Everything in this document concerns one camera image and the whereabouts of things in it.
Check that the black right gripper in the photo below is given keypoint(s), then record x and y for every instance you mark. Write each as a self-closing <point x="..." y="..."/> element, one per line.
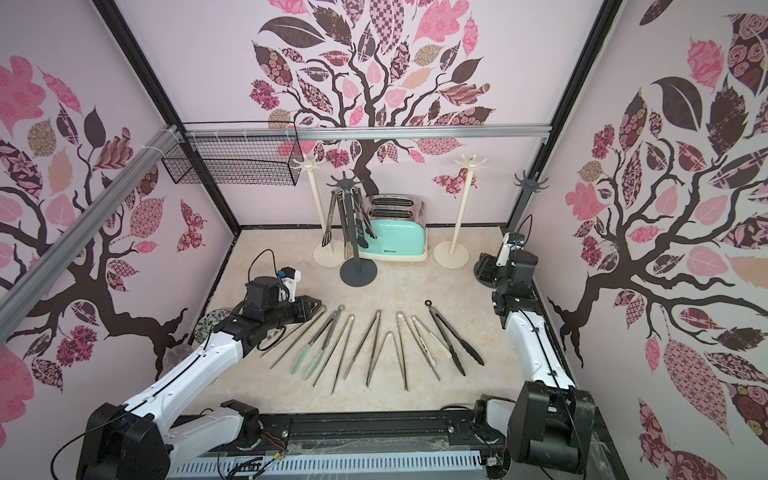
<point x="485" y="267"/>

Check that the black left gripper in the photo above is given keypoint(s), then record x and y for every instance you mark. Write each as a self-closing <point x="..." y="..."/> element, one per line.
<point x="305" y="303"/>

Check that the black nylon tongs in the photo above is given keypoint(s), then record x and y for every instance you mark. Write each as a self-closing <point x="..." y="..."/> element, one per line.
<point x="448" y="332"/>

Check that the slotted steel spatula tongs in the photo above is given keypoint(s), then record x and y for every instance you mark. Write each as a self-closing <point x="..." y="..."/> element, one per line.
<point x="327" y="235"/>

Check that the grey utensil rack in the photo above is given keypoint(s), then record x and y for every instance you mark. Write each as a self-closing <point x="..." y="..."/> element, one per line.
<point x="528" y="186"/>

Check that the grey utensil rack stand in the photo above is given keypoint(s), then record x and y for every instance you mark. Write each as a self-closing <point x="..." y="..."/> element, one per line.
<point x="357" y="271"/>

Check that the black silicone tip tongs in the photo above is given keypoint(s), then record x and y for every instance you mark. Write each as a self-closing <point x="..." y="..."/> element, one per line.
<point x="363" y="226"/>

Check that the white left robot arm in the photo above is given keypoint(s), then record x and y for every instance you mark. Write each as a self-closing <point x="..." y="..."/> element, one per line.
<point x="140" y="439"/>

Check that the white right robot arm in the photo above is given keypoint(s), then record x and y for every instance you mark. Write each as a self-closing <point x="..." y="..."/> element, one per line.
<point x="551" y="423"/>

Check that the cream utensil rack right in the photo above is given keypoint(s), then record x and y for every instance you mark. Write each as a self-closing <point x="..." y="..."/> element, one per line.
<point x="451" y="254"/>

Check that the cream utensil rack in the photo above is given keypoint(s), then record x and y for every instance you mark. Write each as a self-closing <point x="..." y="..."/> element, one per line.
<point x="326" y="254"/>
<point x="451" y="254"/>

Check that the green silicone tip tongs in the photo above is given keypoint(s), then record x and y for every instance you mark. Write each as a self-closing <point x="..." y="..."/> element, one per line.
<point x="313" y="352"/>

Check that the cream utensil rack left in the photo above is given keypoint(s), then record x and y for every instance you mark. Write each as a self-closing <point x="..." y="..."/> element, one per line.
<point x="326" y="254"/>

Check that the long steel tongs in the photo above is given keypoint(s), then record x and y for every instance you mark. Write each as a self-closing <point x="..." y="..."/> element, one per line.
<point x="340" y="345"/>

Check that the steel tongs right centre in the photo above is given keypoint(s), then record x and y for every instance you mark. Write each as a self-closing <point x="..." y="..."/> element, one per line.
<point x="416" y="360"/>

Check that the short steel tongs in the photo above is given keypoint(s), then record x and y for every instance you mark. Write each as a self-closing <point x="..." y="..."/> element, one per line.
<point x="387" y="368"/>

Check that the clear glass lid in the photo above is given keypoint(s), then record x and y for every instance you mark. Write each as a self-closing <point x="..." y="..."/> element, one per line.
<point x="175" y="356"/>

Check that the mint green toaster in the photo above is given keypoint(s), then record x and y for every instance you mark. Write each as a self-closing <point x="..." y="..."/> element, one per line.
<point x="398" y="222"/>

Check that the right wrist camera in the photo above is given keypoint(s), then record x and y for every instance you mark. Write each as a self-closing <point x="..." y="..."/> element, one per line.
<point x="512" y="242"/>

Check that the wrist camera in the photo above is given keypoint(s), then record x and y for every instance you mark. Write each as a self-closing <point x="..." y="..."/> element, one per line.
<point x="512" y="242"/>
<point x="289" y="278"/>

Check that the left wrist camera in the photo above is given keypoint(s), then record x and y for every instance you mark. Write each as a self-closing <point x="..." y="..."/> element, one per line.
<point x="289" y="278"/>

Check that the black wire basket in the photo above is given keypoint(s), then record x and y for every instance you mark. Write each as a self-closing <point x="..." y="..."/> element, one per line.
<point x="238" y="156"/>

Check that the aluminium frame rail back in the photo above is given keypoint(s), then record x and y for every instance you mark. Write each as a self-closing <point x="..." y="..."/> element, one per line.
<point x="420" y="132"/>

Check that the aluminium frame rail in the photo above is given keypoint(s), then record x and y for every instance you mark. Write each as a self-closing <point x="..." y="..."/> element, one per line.
<point x="27" y="292"/>
<point x="420" y="132"/>

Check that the aluminium frame rail left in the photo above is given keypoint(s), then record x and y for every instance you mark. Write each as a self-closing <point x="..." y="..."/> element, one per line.
<point x="27" y="292"/>

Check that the white cable duct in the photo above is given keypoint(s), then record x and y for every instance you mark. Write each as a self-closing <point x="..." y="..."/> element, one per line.
<point x="332" y="465"/>

